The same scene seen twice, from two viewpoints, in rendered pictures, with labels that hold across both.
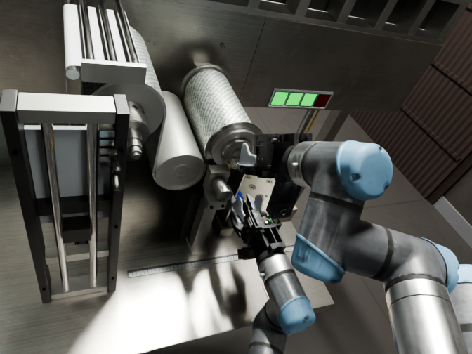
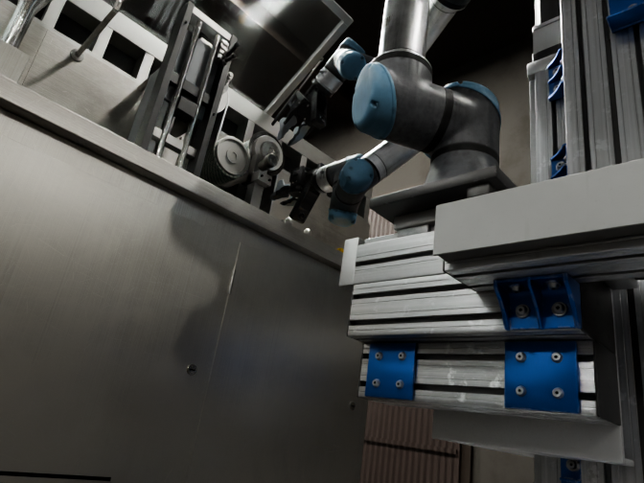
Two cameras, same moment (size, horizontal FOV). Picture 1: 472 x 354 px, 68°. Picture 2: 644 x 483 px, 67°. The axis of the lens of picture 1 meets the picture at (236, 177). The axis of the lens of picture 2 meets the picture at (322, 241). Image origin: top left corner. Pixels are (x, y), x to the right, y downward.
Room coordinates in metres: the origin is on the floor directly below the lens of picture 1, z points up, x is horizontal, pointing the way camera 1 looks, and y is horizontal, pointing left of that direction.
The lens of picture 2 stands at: (-0.73, 0.01, 0.44)
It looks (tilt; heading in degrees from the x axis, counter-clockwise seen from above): 21 degrees up; 352
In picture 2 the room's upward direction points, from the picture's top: 9 degrees clockwise
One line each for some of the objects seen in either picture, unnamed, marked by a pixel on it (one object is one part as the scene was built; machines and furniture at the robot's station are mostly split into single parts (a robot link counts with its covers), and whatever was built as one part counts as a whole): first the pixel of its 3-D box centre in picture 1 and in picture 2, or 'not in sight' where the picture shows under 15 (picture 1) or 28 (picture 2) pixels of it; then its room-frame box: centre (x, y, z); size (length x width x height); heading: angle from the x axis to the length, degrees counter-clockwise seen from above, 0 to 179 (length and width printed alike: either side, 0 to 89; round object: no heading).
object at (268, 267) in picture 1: (274, 269); (328, 177); (0.48, -0.16, 1.11); 0.08 x 0.05 x 0.08; 124
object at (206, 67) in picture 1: (206, 88); not in sight; (0.87, 0.17, 1.25); 0.15 x 0.01 x 0.15; 124
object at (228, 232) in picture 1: (213, 197); not in sight; (0.79, 0.05, 0.92); 0.28 x 0.04 x 0.04; 34
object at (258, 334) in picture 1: (271, 327); (345, 201); (0.40, -0.20, 1.01); 0.11 x 0.08 x 0.11; 176
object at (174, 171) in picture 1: (170, 138); (210, 167); (0.69, 0.20, 1.17); 0.26 x 0.12 x 0.12; 34
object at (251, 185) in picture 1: (248, 171); not in sight; (0.89, -0.03, 1.00); 0.40 x 0.16 x 0.06; 34
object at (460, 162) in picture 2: not in sight; (463, 185); (-0.04, -0.32, 0.87); 0.15 x 0.15 x 0.10
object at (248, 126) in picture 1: (234, 147); (266, 153); (0.66, 0.03, 1.25); 0.15 x 0.01 x 0.15; 124
